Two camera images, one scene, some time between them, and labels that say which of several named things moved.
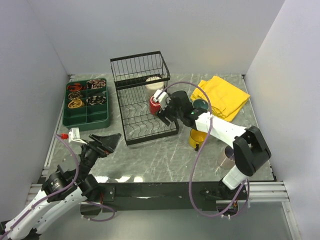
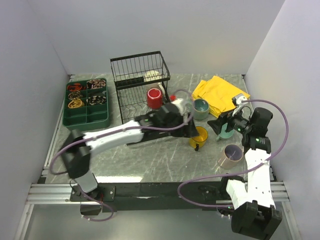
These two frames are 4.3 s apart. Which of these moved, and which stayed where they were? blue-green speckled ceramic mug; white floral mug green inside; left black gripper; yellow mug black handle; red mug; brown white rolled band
Moved: left black gripper; white floral mug green inside
Stayed: brown white rolled band; red mug; blue-green speckled ceramic mug; yellow mug black handle
